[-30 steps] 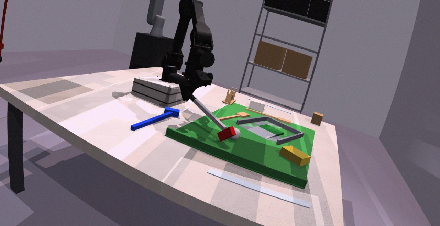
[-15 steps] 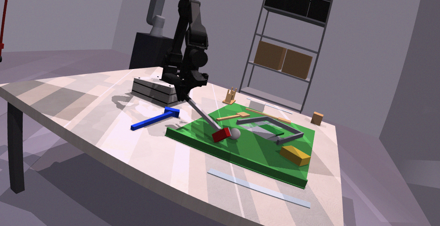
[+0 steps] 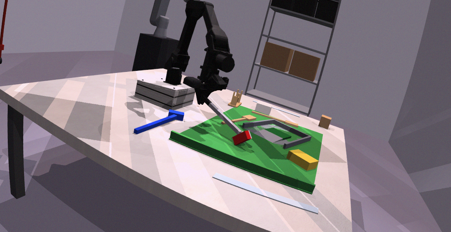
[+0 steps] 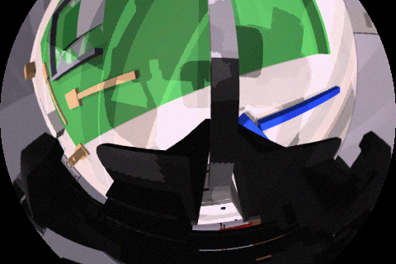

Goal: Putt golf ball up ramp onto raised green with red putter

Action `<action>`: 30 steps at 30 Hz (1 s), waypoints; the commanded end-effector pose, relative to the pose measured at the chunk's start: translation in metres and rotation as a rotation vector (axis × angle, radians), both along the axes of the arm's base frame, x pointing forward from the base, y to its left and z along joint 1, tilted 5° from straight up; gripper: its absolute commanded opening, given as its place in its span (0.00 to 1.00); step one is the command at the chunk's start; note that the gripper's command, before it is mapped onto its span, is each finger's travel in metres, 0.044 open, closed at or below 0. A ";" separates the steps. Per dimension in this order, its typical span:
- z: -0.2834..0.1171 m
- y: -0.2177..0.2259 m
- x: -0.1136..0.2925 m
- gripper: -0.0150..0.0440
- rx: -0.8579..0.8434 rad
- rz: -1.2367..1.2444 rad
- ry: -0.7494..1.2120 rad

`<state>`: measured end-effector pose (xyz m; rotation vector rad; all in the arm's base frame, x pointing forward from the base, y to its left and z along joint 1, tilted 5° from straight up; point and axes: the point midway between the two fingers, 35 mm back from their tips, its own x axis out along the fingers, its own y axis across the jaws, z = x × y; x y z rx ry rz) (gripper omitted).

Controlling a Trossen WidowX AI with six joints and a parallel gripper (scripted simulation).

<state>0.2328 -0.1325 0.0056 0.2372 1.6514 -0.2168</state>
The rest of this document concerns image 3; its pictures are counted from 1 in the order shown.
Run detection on yellow rectangular block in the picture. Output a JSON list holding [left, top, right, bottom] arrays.
[[287, 149, 319, 171]]

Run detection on brown block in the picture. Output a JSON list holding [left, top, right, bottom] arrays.
[[318, 115, 331, 129]]

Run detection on green putting mat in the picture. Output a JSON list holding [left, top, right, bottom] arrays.
[[169, 106, 323, 195]]

